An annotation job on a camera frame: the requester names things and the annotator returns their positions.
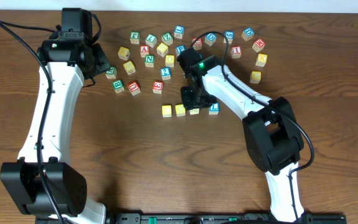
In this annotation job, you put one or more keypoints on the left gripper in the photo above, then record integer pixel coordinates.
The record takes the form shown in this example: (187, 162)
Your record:
(101, 59)

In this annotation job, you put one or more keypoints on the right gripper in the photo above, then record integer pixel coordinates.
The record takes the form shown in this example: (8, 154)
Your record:
(194, 101)

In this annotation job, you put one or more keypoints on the green R block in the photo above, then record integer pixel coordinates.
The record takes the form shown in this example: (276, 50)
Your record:
(195, 111)

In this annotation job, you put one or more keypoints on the yellow O block moved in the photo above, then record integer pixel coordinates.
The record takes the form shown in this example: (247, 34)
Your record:
(180, 110)

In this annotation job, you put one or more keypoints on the blue l block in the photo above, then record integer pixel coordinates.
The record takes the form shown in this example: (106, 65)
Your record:
(214, 109)
(178, 32)

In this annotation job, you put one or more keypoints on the yellow C block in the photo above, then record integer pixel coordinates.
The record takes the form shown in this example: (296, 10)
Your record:
(166, 111)

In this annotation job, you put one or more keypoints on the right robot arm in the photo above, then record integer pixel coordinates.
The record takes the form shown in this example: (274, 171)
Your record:
(272, 139)

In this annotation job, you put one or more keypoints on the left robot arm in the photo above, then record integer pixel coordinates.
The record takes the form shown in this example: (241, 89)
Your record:
(41, 182)

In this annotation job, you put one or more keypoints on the green V block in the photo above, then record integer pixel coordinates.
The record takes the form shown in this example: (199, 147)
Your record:
(111, 73)

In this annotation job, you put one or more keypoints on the yellow K block left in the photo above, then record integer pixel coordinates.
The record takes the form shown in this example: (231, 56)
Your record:
(124, 53)

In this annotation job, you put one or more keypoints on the yellow k block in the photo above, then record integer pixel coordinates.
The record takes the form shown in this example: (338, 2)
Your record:
(124, 53)
(261, 60)

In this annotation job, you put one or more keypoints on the green B block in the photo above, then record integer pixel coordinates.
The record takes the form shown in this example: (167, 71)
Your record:
(118, 86)

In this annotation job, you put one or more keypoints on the yellow S block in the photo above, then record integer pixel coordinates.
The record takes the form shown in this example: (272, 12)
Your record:
(129, 67)

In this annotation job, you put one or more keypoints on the blue 2 block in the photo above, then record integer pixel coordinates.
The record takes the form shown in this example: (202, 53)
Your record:
(165, 73)

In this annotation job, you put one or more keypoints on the yellow O block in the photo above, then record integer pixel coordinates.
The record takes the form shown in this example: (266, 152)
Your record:
(169, 60)

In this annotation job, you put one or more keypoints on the red U block bottom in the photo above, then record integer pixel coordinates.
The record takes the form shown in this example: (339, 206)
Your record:
(134, 88)

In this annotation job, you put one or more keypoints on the red u block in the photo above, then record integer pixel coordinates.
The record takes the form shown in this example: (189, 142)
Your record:
(197, 43)
(134, 88)

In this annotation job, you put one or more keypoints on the green J block top left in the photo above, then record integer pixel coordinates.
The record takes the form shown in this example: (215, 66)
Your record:
(135, 37)

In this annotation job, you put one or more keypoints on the red A block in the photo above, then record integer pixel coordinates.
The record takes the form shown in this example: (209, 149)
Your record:
(144, 50)

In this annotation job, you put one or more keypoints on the blue P block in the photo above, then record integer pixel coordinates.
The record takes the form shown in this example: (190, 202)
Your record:
(179, 49)

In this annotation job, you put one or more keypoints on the red U block top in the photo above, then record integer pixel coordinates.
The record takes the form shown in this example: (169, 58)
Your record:
(197, 43)

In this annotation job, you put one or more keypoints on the green N block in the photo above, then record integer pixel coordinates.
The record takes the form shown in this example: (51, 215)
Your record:
(149, 60)

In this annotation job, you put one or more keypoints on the yellow plain block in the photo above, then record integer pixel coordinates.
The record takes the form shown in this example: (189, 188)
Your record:
(162, 49)

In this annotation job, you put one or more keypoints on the green 7 block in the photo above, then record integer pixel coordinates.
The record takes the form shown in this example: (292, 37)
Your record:
(151, 40)

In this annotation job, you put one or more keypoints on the blue D block left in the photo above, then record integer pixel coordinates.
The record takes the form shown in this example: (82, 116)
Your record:
(210, 39)

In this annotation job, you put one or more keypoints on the blue d block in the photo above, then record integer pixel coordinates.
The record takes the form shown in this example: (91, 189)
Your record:
(210, 39)
(248, 33)

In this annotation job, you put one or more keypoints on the red I block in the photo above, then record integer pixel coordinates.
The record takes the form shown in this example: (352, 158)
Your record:
(236, 52)

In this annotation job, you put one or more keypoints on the green Z block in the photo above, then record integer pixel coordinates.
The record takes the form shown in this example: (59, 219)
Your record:
(167, 38)

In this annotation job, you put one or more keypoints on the yellow G block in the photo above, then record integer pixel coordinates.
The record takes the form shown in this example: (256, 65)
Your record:
(255, 77)

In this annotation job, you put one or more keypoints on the blue L block top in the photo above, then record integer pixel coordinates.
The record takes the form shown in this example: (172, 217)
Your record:
(178, 32)

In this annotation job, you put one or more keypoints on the blue 5 block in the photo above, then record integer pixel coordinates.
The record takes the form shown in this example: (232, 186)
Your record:
(228, 36)

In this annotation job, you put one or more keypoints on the yellow K block right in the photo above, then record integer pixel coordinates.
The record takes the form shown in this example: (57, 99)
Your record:
(261, 60)

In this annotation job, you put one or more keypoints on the blue D block right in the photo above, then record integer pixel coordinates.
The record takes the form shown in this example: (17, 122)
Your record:
(248, 33)

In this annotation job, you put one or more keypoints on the red M block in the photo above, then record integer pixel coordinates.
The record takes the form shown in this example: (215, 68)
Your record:
(258, 45)

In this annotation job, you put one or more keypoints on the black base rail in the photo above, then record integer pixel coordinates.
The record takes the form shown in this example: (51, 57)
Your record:
(136, 218)

